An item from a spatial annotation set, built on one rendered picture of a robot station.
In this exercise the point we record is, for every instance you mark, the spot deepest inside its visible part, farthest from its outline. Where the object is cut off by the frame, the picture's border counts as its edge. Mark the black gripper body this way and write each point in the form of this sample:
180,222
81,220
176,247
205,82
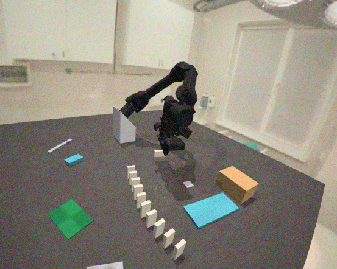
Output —
167,128

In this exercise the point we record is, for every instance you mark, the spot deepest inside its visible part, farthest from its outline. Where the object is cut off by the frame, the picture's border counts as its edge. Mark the white thin bar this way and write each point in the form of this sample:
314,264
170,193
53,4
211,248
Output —
59,146

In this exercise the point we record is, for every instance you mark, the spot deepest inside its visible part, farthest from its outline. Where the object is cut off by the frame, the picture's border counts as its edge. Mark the tan rectangular block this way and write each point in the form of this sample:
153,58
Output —
236,184

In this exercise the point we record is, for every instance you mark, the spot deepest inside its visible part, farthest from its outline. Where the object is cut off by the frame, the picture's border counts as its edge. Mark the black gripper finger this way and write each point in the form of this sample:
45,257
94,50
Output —
160,138
165,151

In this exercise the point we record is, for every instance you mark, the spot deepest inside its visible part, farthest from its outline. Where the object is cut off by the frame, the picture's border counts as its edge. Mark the cream rectangular block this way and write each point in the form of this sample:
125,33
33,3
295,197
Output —
168,238
130,169
135,181
140,198
132,175
178,249
151,218
158,228
145,208
136,190
158,153

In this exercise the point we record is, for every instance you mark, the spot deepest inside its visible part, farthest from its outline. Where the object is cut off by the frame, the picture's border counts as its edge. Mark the teal rectangular block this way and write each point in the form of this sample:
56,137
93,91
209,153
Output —
73,160

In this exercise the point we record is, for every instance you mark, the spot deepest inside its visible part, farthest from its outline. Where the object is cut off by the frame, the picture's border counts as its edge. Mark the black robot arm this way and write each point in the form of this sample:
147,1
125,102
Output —
181,112

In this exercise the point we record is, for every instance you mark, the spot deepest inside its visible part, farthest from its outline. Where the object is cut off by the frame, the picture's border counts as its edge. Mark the light blue flat slab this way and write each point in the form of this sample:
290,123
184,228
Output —
209,210

